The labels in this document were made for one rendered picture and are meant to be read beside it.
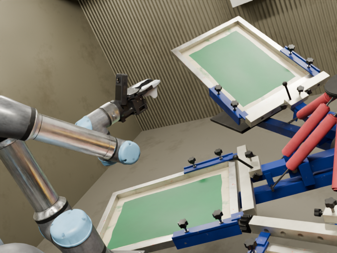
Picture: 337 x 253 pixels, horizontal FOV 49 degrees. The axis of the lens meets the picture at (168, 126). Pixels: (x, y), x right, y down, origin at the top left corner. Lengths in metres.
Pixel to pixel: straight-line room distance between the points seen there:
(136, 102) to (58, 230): 0.51
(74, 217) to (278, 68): 1.71
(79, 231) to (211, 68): 1.63
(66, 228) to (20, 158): 0.25
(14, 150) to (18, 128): 0.15
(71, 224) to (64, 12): 4.66
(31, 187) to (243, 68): 1.66
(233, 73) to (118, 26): 3.39
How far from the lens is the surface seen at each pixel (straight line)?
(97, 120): 1.27
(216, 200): 1.88
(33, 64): 4.92
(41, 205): 1.24
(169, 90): 5.59
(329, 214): 1.41
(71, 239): 1.14
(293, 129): 2.32
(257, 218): 1.54
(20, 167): 1.20
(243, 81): 2.39
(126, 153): 1.16
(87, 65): 5.57
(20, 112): 1.05
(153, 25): 5.33
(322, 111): 1.78
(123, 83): 1.32
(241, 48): 2.62
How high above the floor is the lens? 1.98
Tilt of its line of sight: 20 degrees down
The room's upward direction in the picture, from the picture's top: 25 degrees counter-clockwise
